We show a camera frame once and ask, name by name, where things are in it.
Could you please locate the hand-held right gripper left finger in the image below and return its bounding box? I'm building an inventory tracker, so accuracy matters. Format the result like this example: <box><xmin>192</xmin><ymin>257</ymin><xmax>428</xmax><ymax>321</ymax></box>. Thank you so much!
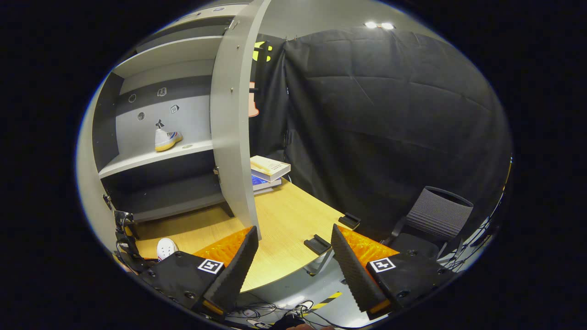
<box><xmin>140</xmin><ymin>225</ymin><xmax>260</xmax><ymax>316</ymax></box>

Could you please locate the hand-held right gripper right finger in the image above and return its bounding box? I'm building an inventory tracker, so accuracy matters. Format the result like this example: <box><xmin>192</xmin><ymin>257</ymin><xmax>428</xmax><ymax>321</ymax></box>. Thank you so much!
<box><xmin>330</xmin><ymin>224</ymin><xmax>454</xmax><ymax>320</ymax></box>

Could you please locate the white striped shoe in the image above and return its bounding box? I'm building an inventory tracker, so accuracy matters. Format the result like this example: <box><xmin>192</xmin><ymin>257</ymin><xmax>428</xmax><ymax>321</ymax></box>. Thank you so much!
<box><xmin>156</xmin><ymin>237</ymin><xmax>180</xmax><ymax>262</ymax></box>
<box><xmin>154</xmin><ymin>128</ymin><xmax>184</xmax><ymax>153</ymax></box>

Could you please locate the white cabinet door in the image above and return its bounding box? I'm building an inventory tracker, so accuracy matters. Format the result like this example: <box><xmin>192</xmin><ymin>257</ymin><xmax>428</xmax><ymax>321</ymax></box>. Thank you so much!
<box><xmin>210</xmin><ymin>0</ymin><xmax>272</xmax><ymax>242</ymax></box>
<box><xmin>76</xmin><ymin>76</ymin><xmax>117</xmax><ymax>253</ymax></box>

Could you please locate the white grey shoe cabinet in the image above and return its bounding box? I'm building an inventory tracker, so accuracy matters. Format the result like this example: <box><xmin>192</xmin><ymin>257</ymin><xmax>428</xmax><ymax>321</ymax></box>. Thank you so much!
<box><xmin>92</xmin><ymin>4</ymin><xmax>252</xmax><ymax>224</ymax></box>

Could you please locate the grey metal table leg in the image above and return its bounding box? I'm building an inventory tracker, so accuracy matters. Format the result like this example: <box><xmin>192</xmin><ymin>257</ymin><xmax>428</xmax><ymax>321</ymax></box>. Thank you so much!
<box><xmin>309</xmin><ymin>249</ymin><xmax>336</xmax><ymax>276</ymax></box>

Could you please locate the yellow black hazard tape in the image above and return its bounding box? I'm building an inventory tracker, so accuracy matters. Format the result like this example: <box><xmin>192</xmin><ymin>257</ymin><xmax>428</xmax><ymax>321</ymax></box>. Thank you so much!
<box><xmin>311</xmin><ymin>291</ymin><xmax>343</xmax><ymax>312</ymax></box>

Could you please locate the black table edge clamp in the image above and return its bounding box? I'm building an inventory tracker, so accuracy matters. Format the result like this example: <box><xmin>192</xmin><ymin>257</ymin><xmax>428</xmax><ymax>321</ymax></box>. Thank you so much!
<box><xmin>338</xmin><ymin>212</ymin><xmax>362</xmax><ymax>231</ymax></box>
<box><xmin>304</xmin><ymin>234</ymin><xmax>332</xmax><ymax>256</ymax></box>

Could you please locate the blue cover book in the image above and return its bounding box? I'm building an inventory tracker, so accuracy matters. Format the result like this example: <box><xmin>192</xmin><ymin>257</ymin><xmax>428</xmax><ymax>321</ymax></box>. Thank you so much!
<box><xmin>251</xmin><ymin>174</ymin><xmax>283</xmax><ymax>193</ymax></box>

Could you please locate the black mesh office chair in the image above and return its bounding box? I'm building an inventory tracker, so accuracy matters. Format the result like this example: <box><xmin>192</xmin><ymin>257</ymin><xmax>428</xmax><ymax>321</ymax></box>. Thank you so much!
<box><xmin>382</xmin><ymin>185</ymin><xmax>474</xmax><ymax>265</ymax></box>

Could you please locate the tan cover book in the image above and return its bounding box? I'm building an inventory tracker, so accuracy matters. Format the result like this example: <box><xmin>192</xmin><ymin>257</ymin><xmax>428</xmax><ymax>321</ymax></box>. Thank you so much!
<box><xmin>249</xmin><ymin>155</ymin><xmax>292</xmax><ymax>183</ymax></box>

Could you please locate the black backdrop cloth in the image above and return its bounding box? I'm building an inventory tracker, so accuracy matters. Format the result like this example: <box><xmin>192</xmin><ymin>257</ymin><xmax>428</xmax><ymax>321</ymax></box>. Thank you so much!
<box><xmin>248</xmin><ymin>27</ymin><xmax>512</xmax><ymax>240</ymax></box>

